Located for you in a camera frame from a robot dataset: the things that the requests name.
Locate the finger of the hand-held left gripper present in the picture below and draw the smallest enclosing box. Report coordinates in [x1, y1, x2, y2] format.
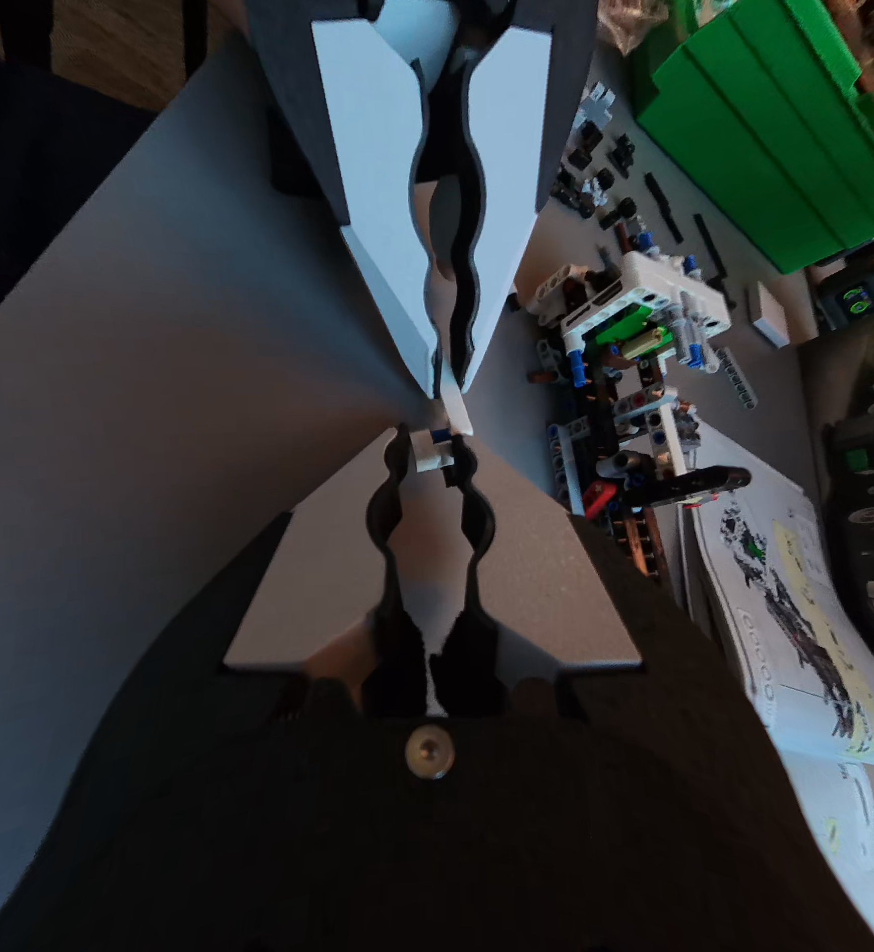
[448, 24, 556, 397]
[311, 19, 441, 401]

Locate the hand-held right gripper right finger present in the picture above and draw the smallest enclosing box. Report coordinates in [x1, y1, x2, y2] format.
[449, 435, 646, 676]

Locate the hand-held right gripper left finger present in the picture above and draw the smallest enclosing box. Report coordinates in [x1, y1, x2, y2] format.
[221, 424, 417, 674]

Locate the white lego piece with blue pin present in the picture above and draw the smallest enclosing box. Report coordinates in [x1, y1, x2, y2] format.
[409, 426, 459, 475]

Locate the pile of loose lego parts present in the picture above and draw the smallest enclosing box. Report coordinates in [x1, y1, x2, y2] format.
[551, 80, 737, 300]

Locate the partly built lego model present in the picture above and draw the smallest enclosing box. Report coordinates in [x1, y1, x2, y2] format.
[517, 247, 755, 583]

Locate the lego instruction booklet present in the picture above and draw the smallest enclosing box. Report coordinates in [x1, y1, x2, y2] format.
[677, 422, 874, 769]

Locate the grey lego beam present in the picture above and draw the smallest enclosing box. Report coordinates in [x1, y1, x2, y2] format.
[711, 344, 761, 411]

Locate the clear plastic bag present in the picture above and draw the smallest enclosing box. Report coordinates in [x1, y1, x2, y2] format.
[595, 0, 678, 58]

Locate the green plastic storage bin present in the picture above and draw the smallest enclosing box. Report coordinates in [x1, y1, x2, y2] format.
[632, 0, 874, 275]

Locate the small white block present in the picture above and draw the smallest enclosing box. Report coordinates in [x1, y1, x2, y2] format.
[747, 280, 793, 350]

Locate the small digital timer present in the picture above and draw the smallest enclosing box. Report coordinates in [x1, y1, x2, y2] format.
[815, 263, 874, 333]

